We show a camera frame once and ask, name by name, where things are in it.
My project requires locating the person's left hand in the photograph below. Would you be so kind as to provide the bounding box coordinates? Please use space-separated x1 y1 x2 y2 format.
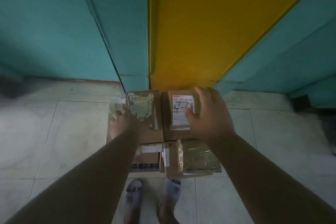
109 108 154 143

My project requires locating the person's right hand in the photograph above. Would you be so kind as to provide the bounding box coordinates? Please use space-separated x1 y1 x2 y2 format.
183 86 236 148

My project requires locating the person's right forearm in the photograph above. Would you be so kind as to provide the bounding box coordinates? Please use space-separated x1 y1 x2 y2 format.
210 132 336 224

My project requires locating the small tape-wrapped box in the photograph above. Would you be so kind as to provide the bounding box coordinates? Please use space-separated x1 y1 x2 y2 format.
126 91 159 130

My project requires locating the person's left forearm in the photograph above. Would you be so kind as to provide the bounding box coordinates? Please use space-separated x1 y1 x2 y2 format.
5 126 147 224

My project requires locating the small box red-topped label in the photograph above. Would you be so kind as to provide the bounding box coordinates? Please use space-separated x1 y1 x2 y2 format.
168 90 201 131

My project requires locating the pile of cardboard parcels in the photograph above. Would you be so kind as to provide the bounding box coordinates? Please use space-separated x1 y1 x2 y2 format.
106 90 223 179

